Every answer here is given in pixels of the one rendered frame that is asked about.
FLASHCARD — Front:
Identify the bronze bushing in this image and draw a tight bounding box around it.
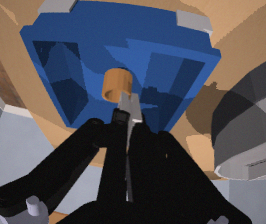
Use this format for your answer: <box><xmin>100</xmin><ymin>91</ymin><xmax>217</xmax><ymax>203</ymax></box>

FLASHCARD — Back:
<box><xmin>101</xmin><ymin>68</ymin><xmax>132</xmax><ymax>103</ymax></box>

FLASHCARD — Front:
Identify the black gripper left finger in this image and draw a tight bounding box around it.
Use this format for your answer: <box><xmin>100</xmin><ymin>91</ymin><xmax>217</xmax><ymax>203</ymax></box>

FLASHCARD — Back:
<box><xmin>0</xmin><ymin>91</ymin><xmax>130</xmax><ymax>224</ymax></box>

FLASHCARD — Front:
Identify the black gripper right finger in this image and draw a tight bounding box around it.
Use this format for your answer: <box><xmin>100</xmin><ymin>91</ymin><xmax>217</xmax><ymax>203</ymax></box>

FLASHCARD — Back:
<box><xmin>127</xmin><ymin>93</ymin><xmax>252</xmax><ymax>224</ymax></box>

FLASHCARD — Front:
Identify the grey round turntable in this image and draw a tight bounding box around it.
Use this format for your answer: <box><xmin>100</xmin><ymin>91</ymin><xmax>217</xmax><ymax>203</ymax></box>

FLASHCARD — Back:
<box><xmin>211</xmin><ymin>61</ymin><xmax>266</xmax><ymax>181</ymax></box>

